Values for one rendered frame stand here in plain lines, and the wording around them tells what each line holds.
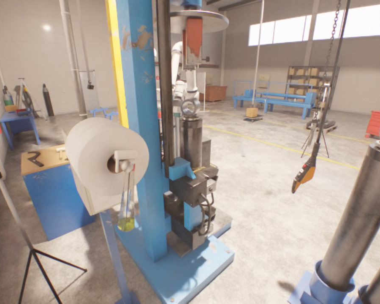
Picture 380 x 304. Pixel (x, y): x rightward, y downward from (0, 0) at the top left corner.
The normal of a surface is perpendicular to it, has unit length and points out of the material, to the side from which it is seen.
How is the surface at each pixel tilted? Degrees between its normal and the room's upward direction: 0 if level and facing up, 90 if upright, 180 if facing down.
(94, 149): 90
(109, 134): 90
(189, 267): 0
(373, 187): 90
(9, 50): 90
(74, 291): 0
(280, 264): 0
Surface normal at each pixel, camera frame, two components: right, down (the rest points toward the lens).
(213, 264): 0.00, -0.92
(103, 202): 0.65, 0.29
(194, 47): 0.11, 0.38
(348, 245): -0.77, 0.24
